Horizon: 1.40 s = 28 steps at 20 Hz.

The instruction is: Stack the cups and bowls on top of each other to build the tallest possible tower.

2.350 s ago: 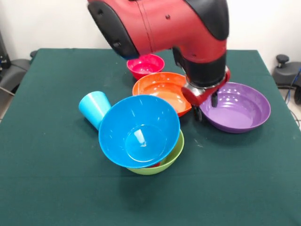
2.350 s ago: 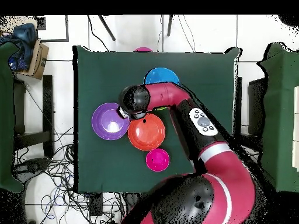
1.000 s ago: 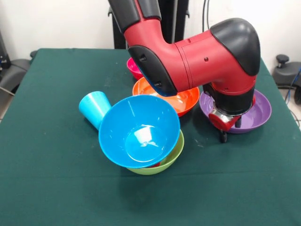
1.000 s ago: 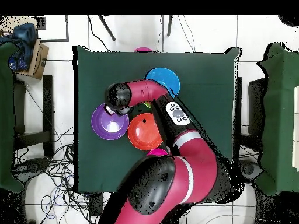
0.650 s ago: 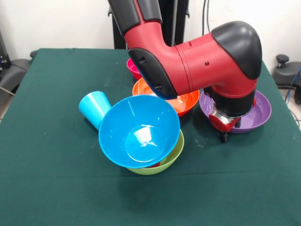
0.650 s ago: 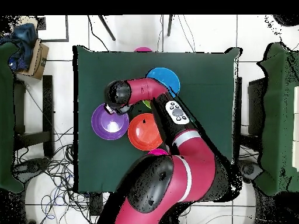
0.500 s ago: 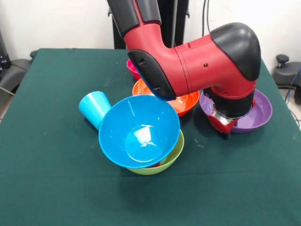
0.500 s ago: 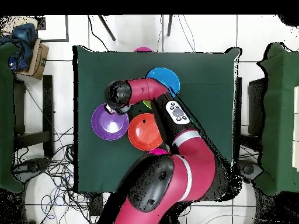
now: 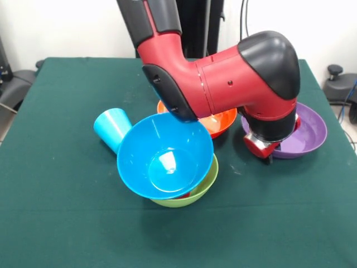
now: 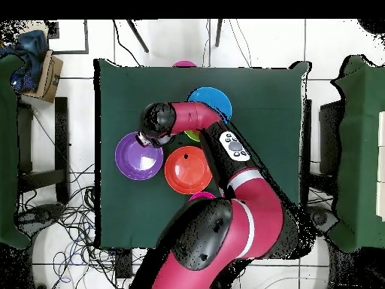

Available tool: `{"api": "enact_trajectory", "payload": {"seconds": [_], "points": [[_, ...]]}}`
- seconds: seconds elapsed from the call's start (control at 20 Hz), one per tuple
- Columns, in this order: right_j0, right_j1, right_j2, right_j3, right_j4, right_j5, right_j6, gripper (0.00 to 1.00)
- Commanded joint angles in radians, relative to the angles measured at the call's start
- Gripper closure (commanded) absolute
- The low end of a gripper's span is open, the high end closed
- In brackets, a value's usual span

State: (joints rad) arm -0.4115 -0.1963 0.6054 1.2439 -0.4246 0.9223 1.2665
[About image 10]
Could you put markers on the small pink bowl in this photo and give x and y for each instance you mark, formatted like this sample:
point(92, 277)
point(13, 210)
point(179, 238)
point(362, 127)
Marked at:
point(202, 195)

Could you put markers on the blue bowl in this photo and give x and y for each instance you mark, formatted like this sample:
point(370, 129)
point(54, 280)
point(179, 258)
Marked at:
point(216, 99)

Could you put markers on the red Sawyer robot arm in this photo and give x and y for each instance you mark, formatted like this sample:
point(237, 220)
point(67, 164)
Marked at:
point(258, 204)

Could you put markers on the black stool frame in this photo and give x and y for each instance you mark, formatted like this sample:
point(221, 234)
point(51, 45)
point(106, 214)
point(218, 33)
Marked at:
point(329, 135)
point(61, 135)

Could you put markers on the black framed board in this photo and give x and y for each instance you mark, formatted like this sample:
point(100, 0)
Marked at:
point(86, 36)

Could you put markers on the green cloth side table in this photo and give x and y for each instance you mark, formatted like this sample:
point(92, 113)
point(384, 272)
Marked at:
point(7, 150)
point(361, 150)

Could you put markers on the cardboard box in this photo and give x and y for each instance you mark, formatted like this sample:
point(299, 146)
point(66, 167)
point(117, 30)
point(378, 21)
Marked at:
point(51, 78)

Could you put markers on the blue fabric bag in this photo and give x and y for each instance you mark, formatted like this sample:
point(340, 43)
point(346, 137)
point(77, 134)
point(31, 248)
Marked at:
point(31, 57)

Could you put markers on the dark green table cloth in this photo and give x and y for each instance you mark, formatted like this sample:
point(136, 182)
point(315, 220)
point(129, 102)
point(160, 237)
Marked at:
point(126, 210)

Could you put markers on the black tripod leg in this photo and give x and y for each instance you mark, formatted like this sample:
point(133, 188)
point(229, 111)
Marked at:
point(218, 33)
point(138, 36)

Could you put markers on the black power adapter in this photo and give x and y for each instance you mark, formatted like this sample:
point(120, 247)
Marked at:
point(124, 265)

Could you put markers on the green bowl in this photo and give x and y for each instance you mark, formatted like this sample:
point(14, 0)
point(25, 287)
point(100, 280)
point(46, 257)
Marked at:
point(192, 135)

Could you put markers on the purple bowl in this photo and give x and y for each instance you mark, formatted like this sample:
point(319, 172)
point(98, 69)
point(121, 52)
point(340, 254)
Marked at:
point(135, 159)

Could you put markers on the orange bowl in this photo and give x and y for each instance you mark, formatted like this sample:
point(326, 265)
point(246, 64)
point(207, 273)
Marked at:
point(188, 171)

